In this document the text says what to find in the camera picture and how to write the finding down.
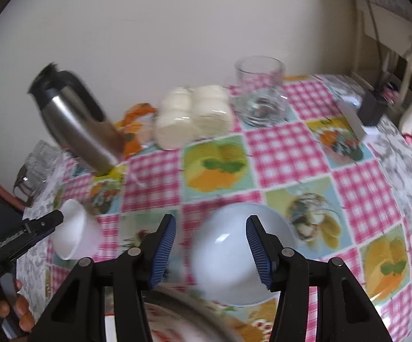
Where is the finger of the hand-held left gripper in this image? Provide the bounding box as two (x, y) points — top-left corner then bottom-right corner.
(21, 209), (65, 239)

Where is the pack of white rolls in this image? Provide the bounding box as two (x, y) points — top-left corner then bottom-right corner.
(154, 85), (234, 151)

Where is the white wooden chair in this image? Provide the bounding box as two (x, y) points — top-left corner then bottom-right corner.
(352, 0), (412, 129)

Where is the orange plastic bag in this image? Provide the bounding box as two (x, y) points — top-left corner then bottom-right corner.
(115, 103), (158, 159)

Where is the small white box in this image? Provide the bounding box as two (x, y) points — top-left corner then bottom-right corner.
(336, 94), (379, 142)

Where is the person's left hand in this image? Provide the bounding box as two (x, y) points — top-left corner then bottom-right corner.
(0, 278), (36, 333)

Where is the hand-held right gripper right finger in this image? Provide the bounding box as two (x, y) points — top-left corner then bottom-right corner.
(245, 215), (393, 342)

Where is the stainless steel plate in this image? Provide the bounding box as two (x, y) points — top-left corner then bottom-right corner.
(142, 287), (246, 342)

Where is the pink checked fruit tablecloth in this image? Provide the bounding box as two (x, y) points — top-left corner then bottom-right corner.
(47, 75), (412, 342)

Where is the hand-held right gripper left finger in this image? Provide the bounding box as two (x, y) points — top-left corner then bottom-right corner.
(31, 214), (177, 342)

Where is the steel and black thermos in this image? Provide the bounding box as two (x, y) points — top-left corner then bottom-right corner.
(28, 62), (125, 176)

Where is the black cable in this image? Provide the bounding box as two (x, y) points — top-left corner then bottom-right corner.
(364, 0), (385, 91)

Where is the grey leaf print cloth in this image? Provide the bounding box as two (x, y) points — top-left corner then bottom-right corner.
(366, 75), (412, 332)

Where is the large white bowl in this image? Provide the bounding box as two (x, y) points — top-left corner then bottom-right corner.
(191, 202), (297, 306)

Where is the clear glass mug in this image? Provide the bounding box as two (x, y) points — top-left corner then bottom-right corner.
(14, 141), (65, 207)

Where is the small white bowl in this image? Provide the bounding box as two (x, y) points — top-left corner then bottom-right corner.
(52, 199), (102, 260)

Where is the black power adapter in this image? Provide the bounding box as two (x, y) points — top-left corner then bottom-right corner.
(356, 89), (388, 127)

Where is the clear glass tumbler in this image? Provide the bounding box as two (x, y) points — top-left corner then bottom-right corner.
(234, 56), (288, 128)

